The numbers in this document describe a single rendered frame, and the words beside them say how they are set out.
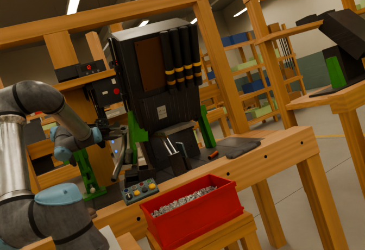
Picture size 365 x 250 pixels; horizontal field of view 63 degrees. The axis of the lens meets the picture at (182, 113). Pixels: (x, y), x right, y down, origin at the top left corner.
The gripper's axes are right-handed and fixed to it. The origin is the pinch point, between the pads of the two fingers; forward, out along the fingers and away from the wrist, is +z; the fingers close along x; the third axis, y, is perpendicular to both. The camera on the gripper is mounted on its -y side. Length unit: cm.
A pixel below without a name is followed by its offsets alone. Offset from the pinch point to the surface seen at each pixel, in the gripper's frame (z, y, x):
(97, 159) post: -13.5, -30.5, 8.8
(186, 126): 25.6, 19.0, -19.0
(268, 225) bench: 102, -76, -31
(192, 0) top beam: 55, 41, 80
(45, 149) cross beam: -42, -30, 21
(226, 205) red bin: 26, 25, -65
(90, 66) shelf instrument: -14.4, 14.8, 40.4
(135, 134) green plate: 4.5, 4.6, -7.2
